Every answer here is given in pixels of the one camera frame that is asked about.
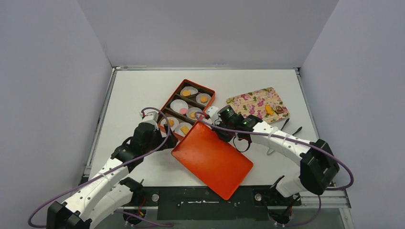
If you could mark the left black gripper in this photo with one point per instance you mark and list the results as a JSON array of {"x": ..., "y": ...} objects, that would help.
[{"x": 162, "y": 139}]

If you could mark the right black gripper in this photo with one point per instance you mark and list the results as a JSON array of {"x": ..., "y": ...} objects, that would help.
[{"x": 224, "y": 135}]

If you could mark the round orange cookie top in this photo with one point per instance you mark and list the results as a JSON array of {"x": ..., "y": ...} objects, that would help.
[{"x": 203, "y": 99}]

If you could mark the round orange cookie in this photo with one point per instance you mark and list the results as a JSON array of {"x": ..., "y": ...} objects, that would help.
[
  {"x": 203, "y": 99},
  {"x": 186, "y": 93}
]

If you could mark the floral tray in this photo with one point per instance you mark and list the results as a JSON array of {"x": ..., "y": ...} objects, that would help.
[{"x": 253, "y": 103}]

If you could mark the orange cookie tin box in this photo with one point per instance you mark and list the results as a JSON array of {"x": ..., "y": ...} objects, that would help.
[{"x": 190, "y": 101}]

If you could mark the pink round cookie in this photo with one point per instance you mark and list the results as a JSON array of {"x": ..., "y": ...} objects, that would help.
[{"x": 183, "y": 111}]

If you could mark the orange tin lid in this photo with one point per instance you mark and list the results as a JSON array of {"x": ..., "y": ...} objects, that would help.
[{"x": 215, "y": 162}]

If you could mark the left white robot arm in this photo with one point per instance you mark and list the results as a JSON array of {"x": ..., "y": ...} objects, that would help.
[{"x": 111, "y": 188}]

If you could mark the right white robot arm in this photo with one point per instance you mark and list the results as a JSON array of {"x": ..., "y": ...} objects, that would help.
[{"x": 316, "y": 167}]

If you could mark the white paper cup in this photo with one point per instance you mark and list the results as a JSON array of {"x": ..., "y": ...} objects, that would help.
[
  {"x": 177, "y": 104},
  {"x": 202, "y": 94},
  {"x": 164, "y": 122},
  {"x": 178, "y": 131},
  {"x": 192, "y": 89},
  {"x": 193, "y": 109}
]

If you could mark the yellow fish cookie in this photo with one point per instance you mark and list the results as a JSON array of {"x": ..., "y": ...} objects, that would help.
[{"x": 269, "y": 111}]

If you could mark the chocolate heart cookie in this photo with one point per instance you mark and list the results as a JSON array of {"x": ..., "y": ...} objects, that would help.
[{"x": 279, "y": 110}]

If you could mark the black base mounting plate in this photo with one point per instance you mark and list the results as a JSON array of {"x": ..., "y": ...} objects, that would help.
[{"x": 201, "y": 203}]

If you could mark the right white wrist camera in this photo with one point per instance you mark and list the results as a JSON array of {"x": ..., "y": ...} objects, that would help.
[{"x": 212, "y": 112}]

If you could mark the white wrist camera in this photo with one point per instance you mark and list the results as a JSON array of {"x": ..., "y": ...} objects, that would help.
[
  {"x": 212, "y": 112},
  {"x": 151, "y": 118}
]

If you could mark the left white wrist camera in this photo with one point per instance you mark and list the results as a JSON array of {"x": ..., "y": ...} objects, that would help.
[{"x": 151, "y": 118}]

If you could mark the aluminium frame rail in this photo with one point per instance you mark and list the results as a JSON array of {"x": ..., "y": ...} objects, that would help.
[{"x": 208, "y": 67}]

